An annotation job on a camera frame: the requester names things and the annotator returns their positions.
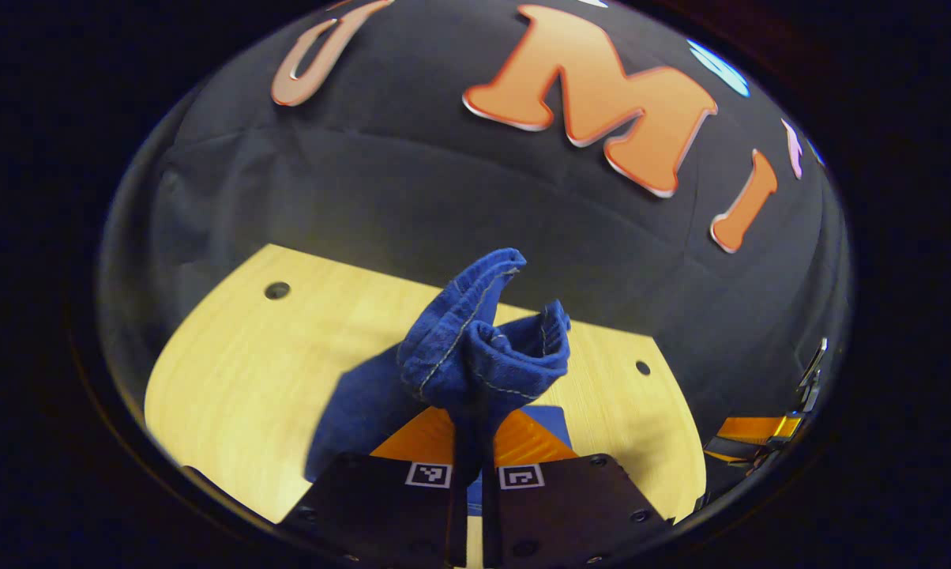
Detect black backdrop cloth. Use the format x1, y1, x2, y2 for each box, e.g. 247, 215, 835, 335
96, 0, 854, 443

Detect blue denim jeans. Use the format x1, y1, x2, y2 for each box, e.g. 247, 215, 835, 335
304, 247, 573, 514

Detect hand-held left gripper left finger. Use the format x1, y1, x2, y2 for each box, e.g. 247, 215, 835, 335
282, 407, 470, 568

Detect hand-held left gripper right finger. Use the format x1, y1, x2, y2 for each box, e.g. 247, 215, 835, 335
482, 407, 674, 568

